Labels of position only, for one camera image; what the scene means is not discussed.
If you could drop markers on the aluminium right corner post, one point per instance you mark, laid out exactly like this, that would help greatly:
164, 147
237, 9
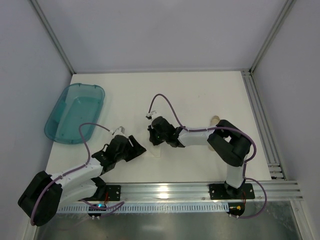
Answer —
276, 26

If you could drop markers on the black controller board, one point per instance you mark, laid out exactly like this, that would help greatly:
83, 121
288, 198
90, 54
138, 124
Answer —
236, 209
95, 211

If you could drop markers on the left black controller board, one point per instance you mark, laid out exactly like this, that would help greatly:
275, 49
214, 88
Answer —
95, 211

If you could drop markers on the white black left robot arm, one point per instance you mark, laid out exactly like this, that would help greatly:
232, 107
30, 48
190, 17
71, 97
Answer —
47, 193

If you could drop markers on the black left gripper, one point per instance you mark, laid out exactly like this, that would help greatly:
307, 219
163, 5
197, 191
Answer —
130, 149

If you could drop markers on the aluminium rail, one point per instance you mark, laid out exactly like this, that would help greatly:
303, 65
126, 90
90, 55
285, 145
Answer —
195, 192
268, 143

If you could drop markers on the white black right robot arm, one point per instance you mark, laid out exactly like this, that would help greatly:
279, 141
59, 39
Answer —
225, 139

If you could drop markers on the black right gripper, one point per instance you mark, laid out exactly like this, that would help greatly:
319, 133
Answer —
153, 135

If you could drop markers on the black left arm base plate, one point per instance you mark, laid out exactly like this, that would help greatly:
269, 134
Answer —
110, 193

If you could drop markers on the aluminium right side rail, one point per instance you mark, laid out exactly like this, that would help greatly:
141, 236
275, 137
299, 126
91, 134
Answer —
268, 143

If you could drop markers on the right black controller board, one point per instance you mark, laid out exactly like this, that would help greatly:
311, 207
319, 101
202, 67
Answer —
236, 209

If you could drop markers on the aluminium left corner post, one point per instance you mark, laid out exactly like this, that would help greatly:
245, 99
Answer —
51, 34

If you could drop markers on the white slotted cable duct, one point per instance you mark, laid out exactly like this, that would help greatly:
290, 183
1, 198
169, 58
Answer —
148, 208

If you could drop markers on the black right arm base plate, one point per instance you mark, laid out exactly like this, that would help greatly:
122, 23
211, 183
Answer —
222, 191

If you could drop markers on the aluminium corner post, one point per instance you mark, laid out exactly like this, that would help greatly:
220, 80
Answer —
276, 26
51, 34

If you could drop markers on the aluminium front rail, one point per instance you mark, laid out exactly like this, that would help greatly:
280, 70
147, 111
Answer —
195, 192

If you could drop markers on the beige oval cutlery tray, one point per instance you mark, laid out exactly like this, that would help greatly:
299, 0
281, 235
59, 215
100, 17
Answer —
213, 122

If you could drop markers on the teal transparent plastic bin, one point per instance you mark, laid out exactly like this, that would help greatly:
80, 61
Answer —
78, 104

